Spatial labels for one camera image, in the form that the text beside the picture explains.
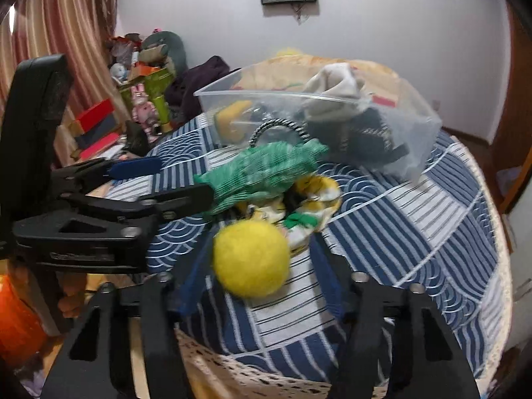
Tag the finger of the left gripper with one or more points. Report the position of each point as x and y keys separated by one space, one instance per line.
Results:
x=137 y=168
x=167 y=205

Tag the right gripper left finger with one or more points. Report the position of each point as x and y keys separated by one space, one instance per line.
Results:
x=95 y=358

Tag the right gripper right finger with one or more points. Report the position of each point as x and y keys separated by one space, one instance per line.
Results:
x=427 y=361

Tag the green knitted glove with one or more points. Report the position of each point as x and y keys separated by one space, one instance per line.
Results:
x=261 y=173

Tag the yellow felt ball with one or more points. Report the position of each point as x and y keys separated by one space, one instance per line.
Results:
x=251 y=259

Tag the floral yellow scrunchie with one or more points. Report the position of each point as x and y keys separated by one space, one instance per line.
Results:
x=305 y=208

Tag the left hand holding gripper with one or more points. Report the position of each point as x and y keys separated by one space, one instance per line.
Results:
x=74 y=287

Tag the red and grey boxes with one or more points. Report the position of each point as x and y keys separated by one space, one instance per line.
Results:
x=94 y=130

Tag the pink rabbit toy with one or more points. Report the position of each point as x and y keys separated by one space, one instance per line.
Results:
x=144 y=112

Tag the dark purple garment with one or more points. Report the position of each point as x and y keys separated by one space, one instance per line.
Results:
x=180 y=93

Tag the yellow sponge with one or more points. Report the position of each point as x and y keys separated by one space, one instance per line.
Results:
x=223 y=121

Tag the green cardboard box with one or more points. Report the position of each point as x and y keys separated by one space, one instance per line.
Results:
x=155 y=85

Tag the blue white patterned tablecloth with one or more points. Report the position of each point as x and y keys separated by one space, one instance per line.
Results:
x=443 y=232

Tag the green dinosaur plush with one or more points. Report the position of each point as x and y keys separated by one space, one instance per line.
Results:
x=164 y=49

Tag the striped pink curtain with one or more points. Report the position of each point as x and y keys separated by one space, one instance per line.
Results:
x=78 y=29

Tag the colourful beige blanket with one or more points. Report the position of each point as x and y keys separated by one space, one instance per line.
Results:
x=290 y=71

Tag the white cloth pouch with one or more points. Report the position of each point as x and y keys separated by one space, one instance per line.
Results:
x=339 y=90

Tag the black striped fabric item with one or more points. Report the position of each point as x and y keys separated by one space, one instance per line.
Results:
x=364 y=140

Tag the clear plastic storage bin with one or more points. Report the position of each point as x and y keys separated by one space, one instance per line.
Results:
x=403 y=109

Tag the brown wooden door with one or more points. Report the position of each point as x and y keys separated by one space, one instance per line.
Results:
x=512 y=143

